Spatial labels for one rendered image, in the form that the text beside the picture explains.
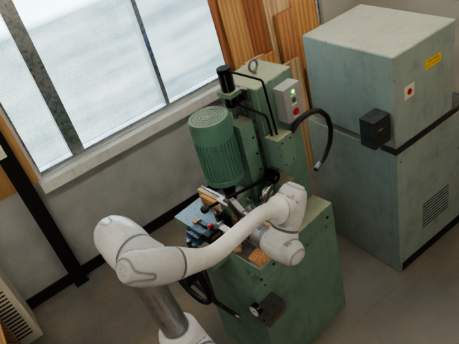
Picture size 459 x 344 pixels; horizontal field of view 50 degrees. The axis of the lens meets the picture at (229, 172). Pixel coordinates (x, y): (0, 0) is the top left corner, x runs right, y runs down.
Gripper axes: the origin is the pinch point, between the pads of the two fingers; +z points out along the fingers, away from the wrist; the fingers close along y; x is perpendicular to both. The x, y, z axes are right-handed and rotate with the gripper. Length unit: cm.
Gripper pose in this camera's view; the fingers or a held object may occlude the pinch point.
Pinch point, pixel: (221, 213)
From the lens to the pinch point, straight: 199.3
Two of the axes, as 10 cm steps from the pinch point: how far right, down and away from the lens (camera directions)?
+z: -6.7, -3.1, 6.7
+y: -0.8, -8.7, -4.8
